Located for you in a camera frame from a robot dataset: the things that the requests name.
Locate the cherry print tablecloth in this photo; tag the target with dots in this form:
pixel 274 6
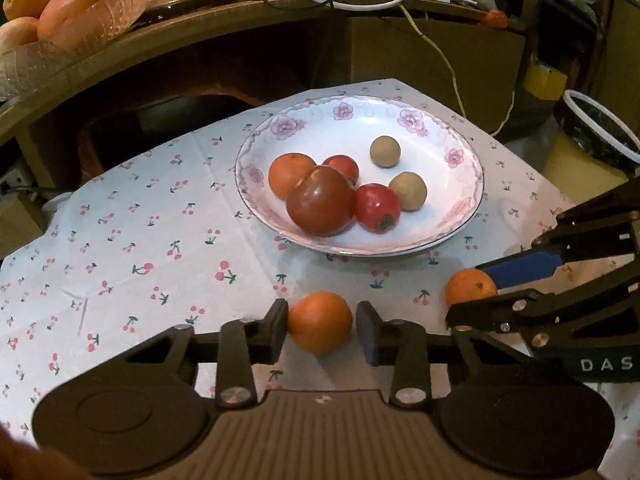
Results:
pixel 150 210

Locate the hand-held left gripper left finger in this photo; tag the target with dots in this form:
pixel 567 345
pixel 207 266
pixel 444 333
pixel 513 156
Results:
pixel 277 325

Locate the large dark red tomato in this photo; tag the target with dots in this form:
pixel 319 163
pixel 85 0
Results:
pixel 320 202

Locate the brown longan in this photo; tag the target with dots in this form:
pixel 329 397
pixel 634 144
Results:
pixel 410 191
pixel 385 151

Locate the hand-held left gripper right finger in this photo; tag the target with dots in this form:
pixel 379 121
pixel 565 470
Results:
pixel 367 332

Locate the dark shelving unit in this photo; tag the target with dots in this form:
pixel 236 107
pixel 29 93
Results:
pixel 535 10

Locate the small red round object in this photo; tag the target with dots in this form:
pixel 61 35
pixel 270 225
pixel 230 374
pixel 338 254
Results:
pixel 494 18

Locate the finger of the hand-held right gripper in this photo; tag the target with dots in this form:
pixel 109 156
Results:
pixel 490 310
pixel 520 266

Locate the small orange mandarin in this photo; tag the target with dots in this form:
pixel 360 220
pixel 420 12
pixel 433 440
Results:
pixel 287 175
pixel 320 322
pixel 467 287

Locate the black bin with white rim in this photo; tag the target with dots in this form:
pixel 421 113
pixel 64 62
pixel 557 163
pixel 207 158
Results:
pixel 595 125

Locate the small yellow box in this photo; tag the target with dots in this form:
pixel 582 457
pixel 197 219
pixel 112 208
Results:
pixel 545 82

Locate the white floral plate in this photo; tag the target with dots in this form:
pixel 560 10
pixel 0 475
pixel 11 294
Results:
pixel 350 135

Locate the wooden cabinet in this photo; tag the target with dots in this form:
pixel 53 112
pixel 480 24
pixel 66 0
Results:
pixel 200 60

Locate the glass fruit bowl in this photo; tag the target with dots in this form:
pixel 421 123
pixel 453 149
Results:
pixel 100 20

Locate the yellow trash bin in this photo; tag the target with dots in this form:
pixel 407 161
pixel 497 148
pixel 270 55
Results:
pixel 565 160

